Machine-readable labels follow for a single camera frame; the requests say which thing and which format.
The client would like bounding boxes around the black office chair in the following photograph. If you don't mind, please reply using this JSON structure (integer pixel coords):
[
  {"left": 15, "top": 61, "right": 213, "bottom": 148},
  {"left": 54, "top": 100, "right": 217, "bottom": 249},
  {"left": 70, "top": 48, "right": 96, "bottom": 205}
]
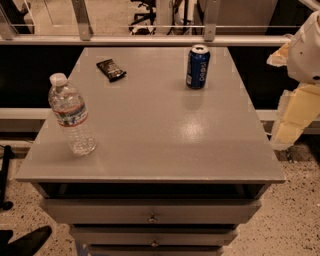
[{"left": 129, "top": 0, "right": 156, "bottom": 35}]

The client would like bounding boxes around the blue pepsi can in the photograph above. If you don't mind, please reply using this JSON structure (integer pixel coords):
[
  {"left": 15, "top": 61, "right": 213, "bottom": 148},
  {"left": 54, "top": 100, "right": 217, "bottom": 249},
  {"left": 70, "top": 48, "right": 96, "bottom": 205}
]
[{"left": 186, "top": 44, "right": 211, "bottom": 89}]

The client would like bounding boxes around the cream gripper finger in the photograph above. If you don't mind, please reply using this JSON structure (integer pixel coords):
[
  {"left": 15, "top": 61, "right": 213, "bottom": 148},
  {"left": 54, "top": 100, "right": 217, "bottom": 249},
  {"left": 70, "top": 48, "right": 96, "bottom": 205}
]
[
  {"left": 270, "top": 83, "right": 320, "bottom": 148},
  {"left": 266, "top": 42, "right": 290, "bottom": 67}
]

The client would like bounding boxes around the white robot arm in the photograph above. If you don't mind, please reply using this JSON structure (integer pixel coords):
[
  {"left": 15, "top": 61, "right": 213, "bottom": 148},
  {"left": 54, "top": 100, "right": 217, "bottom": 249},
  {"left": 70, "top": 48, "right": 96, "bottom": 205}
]
[{"left": 267, "top": 11, "right": 320, "bottom": 151}]

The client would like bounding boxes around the black rxbar chocolate wrapper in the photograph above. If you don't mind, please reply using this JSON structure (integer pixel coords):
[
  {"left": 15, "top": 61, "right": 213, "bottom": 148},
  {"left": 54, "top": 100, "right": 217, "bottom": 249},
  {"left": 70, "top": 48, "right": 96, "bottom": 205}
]
[{"left": 96, "top": 59, "right": 126, "bottom": 82}]

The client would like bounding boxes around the metal railing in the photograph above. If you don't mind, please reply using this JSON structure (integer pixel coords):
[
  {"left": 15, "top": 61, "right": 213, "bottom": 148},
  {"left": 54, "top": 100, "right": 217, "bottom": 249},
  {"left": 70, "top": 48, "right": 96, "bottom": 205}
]
[{"left": 0, "top": 0, "right": 291, "bottom": 46}]

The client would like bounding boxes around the grey drawer cabinet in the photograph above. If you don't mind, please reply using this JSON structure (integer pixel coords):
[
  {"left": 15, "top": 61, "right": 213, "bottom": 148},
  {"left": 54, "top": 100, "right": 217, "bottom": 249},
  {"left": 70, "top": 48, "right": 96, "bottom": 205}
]
[{"left": 17, "top": 47, "right": 284, "bottom": 256}]

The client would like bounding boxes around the clear plastic water bottle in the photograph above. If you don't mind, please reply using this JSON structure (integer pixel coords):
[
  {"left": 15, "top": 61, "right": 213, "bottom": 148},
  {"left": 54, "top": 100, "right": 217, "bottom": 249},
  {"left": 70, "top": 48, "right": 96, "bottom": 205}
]
[{"left": 48, "top": 73, "right": 97, "bottom": 156}]

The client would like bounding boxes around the black stand pole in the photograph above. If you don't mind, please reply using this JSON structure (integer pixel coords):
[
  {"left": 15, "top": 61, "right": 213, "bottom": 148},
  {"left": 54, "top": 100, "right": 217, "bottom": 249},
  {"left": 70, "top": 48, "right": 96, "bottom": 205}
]
[{"left": 0, "top": 145, "right": 15, "bottom": 211}]

